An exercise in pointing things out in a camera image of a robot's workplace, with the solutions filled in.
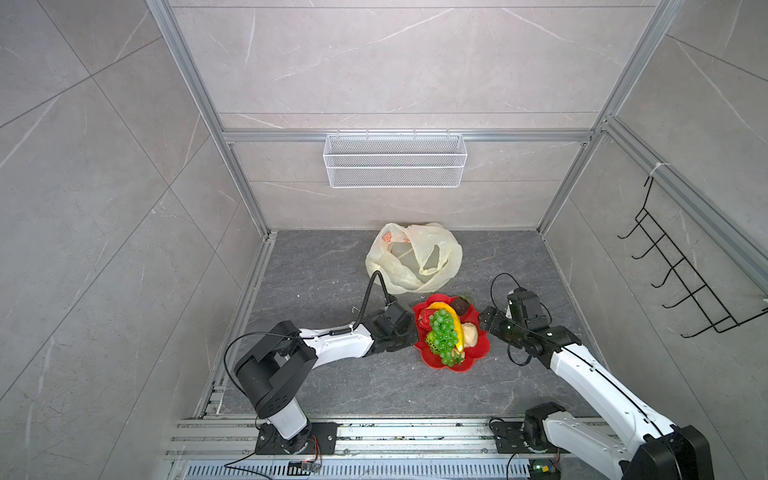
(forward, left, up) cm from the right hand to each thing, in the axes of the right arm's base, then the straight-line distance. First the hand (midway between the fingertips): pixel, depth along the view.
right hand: (488, 318), depth 85 cm
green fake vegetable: (-6, +14, 0) cm, 15 cm away
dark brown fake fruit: (+6, +6, -2) cm, 9 cm away
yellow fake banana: (-2, +8, -1) cm, 9 cm away
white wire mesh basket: (+50, +26, +21) cm, 60 cm away
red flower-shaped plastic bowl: (+4, +3, -6) cm, 8 cm away
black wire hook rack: (+16, -39, +22) cm, 47 cm away
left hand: (-1, +20, -4) cm, 20 cm away
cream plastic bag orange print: (+24, +20, -1) cm, 31 cm away
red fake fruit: (+1, +18, -3) cm, 18 cm away
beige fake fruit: (-3, +5, -3) cm, 7 cm away
